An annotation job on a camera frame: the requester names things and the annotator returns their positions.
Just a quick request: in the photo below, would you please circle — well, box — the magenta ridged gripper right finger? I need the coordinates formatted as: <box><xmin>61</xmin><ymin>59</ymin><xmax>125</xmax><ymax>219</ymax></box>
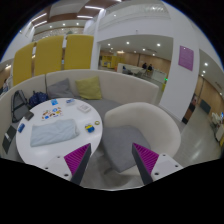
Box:
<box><xmin>132</xmin><ymin>143</ymin><xmax>159</xmax><ymax>185</ymax></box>

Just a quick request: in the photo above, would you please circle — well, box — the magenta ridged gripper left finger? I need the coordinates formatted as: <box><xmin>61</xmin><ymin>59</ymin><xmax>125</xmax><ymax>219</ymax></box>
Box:
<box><xmin>64</xmin><ymin>143</ymin><xmax>91</xmax><ymax>185</ymax></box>

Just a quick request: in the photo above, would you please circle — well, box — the light blue folded towel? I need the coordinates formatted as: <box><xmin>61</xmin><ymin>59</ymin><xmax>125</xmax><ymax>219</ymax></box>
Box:
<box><xmin>30</xmin><ymin>119</ymin><xmax>80</xmax><ymax>147</ymax></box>

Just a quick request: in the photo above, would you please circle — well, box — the white round armchair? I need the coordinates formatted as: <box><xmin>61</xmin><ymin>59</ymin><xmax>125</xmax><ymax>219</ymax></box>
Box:
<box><xmin>103</xmin><ymin>102</ymin><xmax>181</xmax><ymax>176</ymax></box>

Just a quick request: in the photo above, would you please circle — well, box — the grey seat cushion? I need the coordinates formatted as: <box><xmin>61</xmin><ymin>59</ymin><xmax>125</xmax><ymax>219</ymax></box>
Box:
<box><xmin>102</xmin><ymin>126</ymin><xmax>150</xmax><ymax>173</ymax></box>

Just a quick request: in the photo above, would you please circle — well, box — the yellow blue small box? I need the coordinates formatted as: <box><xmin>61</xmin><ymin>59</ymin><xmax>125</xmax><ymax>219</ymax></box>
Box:
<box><xmin>85</xmin><ymin>124</ymin><xmax>95</xmax><ymax>133</ymax></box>

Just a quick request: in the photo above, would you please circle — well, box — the round white table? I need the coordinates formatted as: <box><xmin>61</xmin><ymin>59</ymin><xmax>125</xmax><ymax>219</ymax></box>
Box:
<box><xmin>15</xmin><ymin>97</ymin><xmax>103</xmax><ymax>169</ymax></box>

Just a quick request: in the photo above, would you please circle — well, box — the clear plastic packet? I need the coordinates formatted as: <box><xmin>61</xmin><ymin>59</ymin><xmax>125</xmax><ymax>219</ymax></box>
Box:
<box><xmin>66</xmin><ymin>98</ymin><xmax>75</xmax><ymax>106</ymax></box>

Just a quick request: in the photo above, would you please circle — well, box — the blue card on table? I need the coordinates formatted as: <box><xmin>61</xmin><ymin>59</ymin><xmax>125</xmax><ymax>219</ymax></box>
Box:
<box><xmin>51</xmin><ymin>99</ymin><xmax>58</xmax><ymax>106</ymax></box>

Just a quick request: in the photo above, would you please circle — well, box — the small blue packet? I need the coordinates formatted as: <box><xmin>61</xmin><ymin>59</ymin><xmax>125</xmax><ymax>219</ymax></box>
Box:
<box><xmin>17</xmin><ymin>123</ymin><xmax>25</xmax><ymax>133</ymax></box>

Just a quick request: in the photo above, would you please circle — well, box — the black phone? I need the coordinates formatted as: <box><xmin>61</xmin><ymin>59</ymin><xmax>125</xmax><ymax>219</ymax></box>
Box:
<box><xmin>24</xmin><ymin>111</ymin><xmax>34</xmax><ymax>121</ymax></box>

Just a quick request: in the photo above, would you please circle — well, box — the black notebook on sofa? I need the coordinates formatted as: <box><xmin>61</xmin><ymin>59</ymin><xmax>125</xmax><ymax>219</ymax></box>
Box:
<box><xmin>2</xmin><ymin>126</ymin><xmax>16</xmax><ymax>152</ymax></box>

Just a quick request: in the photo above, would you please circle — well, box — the grey throw pillow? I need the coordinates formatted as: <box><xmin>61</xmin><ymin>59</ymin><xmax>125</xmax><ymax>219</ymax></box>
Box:
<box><xmin>47</xmin><ymin>79</ymin><xmax>74</xmax><ymax>99</ymax></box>

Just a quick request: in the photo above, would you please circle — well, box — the yellow-green throw pillow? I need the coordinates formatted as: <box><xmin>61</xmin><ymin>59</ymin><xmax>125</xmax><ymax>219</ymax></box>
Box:
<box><xmin>75</xmin><ymin>76</ymin><xmax>102</xmax><ymax>100</ymax></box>

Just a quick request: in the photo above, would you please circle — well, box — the dark blue bag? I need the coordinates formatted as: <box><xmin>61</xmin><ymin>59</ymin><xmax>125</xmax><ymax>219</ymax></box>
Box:
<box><xmin>29</xmin><ymin>92</ymin><xmax>48</xmax><ymax>107</ymax></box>

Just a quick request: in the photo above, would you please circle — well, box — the curved beige sofa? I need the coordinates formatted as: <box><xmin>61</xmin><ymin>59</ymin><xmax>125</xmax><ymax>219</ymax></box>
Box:
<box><xmin>0</xmin><ymin>69</ymin><xmax>159</xmax><ymax>156</ymax></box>

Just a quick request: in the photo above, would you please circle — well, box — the grey backpack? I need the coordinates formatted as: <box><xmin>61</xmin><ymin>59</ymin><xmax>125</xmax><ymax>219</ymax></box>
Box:
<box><xmin>11</xmin><ymin>90</ymin><xmax>30</xmax><ymax>123</ymax></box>

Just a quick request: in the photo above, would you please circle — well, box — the right yellow acoustic panel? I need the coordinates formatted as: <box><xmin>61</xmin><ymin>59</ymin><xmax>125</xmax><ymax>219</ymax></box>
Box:
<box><xmin>64</xmin><ymin>34</ymin><xmax>94</xmax><ymax>70</ymax></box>

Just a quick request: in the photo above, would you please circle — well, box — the yellow acoustic panel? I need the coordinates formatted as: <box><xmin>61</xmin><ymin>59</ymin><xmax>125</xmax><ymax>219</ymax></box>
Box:
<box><xmin>64</xmin><ymin>34</ymin><xmax>94</xmax><ymax>70</ymax></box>
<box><xmin>34</xmin><ymin>36</ymin><xmax>64</xmax><ymax>76</ymax></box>
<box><xmin>13</xmin><ymin>42</ymin><xmax>35</xmax><ymax>86</ymax></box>

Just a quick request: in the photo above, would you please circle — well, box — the middle yellow acoustic panel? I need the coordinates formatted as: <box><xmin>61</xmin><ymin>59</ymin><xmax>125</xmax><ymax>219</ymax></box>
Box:
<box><xmin>34</xmin><ymin>36</ymin><xmax>64</xmax><ymax>76</ymax></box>

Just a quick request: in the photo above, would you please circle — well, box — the left yellow acoustic panel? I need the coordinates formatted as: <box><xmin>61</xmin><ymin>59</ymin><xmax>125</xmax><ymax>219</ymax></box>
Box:
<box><xmin>13</xmin><ymin>42</ymin><xmax>35</xmax><ymax>86</ymax></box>

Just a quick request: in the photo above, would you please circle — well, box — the magenta wall poster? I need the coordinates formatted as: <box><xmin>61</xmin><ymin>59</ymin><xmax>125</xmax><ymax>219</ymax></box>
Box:
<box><xmin>178</xmin><ymin>46</ymin><xmax>194</xmax><ymax>71</ymax></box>

